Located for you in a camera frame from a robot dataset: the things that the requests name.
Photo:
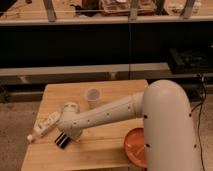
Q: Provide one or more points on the black box on shelf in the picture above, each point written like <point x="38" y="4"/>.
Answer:
<point x="190" y="61"/>

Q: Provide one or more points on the black white striped eraser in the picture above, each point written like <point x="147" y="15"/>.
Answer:
<point x="62" y="140"/>

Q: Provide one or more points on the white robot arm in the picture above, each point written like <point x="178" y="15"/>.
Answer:
<point x="169" y="132"/>

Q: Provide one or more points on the orange plate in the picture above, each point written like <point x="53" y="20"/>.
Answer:
<point x="134" y="147"/>

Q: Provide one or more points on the clear plastic cup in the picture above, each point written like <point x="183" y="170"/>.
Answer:
<point x="93" y="97"/>

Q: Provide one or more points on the wooden table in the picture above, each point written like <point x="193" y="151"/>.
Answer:
<point x="100" y="147"/>

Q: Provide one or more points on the cluttered tray on bench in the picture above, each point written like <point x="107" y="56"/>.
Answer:
<point x="122" y="7"/>

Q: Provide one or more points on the white plastic bottle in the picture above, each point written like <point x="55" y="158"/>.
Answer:
<point x="41" y="128"/>

